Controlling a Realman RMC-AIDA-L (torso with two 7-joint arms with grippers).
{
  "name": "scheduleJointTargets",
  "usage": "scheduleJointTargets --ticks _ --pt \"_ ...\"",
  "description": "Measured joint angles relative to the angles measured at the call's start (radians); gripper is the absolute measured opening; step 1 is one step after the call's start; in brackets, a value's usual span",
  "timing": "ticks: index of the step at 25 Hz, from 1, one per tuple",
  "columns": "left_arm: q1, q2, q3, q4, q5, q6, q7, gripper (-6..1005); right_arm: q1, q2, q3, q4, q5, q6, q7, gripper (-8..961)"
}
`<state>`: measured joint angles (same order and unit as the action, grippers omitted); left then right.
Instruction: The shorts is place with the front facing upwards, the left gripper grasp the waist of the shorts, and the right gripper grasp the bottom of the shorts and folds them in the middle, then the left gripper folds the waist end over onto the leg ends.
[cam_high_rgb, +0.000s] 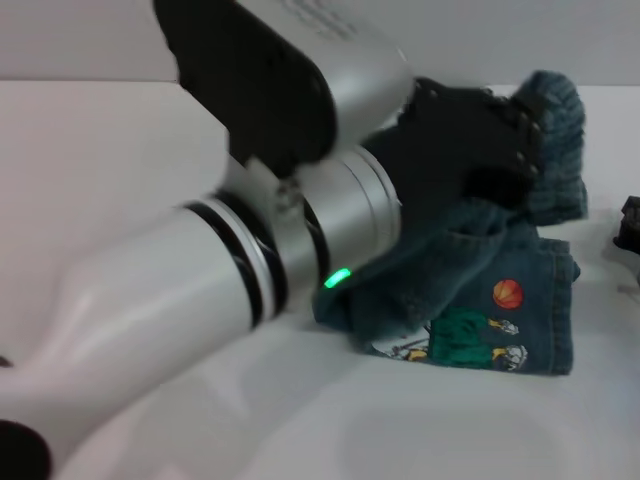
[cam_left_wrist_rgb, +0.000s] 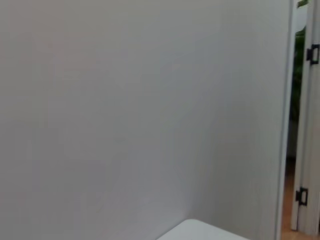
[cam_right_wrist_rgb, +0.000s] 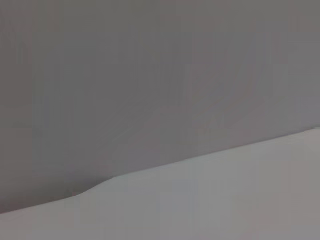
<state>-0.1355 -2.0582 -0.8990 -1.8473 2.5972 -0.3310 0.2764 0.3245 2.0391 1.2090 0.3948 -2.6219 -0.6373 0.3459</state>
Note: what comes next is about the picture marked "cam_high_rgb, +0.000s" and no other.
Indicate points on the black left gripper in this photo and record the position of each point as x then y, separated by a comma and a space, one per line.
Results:
435, 145

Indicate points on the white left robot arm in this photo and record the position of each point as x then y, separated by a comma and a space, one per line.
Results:
150, 310

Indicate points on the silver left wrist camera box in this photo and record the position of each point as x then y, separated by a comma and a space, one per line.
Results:
280, 75

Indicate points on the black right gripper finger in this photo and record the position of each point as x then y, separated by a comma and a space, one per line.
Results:
630, 222

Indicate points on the blue denim shorts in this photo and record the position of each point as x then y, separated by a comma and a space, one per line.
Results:
505, 280

